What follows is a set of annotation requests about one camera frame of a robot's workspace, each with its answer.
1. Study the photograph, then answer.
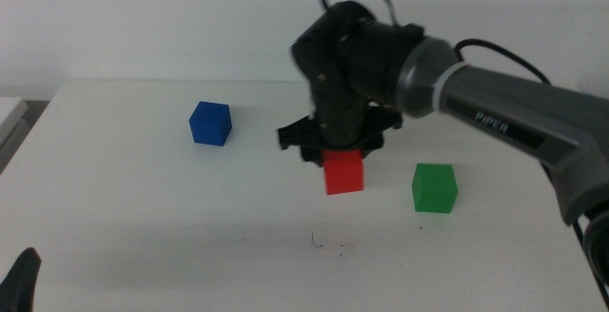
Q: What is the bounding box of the red cube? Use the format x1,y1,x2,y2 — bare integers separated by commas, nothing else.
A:
322,148,366,196

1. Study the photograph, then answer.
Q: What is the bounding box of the green cube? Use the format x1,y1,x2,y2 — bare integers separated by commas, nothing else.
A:
411,163,460,215

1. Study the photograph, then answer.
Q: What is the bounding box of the blue cube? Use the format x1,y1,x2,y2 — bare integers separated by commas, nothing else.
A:
188,101,233,147

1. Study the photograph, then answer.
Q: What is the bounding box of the white side table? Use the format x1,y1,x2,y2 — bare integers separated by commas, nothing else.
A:
0,96,29,173

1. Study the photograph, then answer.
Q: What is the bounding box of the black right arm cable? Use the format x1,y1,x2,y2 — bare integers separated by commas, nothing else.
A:
319,0,553,85

